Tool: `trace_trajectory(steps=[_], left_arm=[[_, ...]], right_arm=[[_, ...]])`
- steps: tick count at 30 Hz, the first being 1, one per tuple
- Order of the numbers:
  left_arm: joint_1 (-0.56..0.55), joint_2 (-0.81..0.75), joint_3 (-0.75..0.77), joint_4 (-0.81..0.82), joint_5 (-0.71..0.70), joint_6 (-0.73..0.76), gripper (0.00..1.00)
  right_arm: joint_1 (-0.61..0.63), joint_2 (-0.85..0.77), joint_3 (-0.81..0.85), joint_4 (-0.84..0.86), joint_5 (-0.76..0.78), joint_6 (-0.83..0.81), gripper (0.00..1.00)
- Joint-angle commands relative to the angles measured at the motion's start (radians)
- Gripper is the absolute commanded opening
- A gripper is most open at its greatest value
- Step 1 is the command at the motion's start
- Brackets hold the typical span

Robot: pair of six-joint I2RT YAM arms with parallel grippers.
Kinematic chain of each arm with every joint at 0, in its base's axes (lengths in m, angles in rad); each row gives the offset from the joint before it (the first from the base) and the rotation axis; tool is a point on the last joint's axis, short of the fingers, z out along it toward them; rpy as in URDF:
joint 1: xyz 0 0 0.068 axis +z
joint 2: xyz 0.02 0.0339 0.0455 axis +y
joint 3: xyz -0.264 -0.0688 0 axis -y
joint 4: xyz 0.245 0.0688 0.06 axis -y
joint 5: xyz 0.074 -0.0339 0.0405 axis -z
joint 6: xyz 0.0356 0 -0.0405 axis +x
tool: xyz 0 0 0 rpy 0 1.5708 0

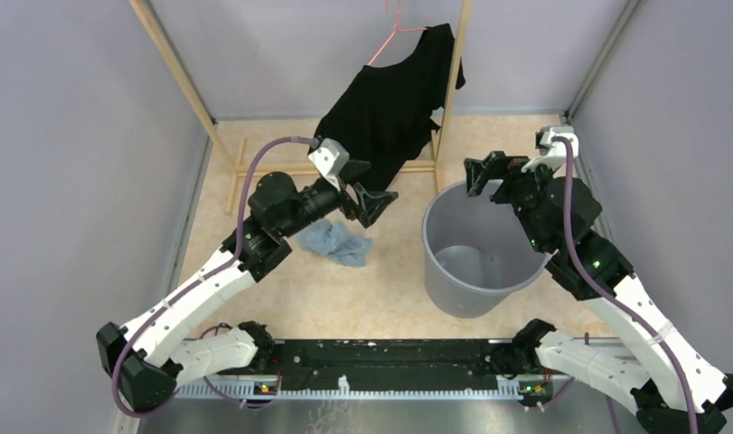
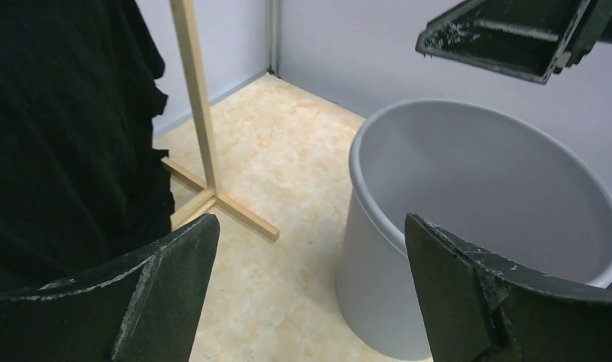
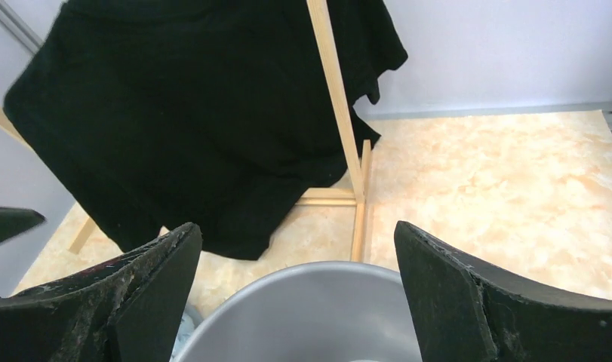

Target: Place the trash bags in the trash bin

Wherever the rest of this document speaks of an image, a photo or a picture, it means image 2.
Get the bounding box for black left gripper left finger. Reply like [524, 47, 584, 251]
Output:
[0, 213, 220, 361]

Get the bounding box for wooden clothes rack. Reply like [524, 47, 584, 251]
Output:
[161, 0, 280, 243]

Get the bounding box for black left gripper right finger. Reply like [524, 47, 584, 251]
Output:
[404, 214, 612, 361]

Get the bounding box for black t-shirt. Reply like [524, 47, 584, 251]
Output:
[0, 1, 174, 292]

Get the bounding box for grey plastic trash bin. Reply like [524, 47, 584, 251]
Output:
[336, 99, 612, 360]

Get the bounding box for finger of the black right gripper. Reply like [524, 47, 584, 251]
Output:
[416, 0, 612, 84]

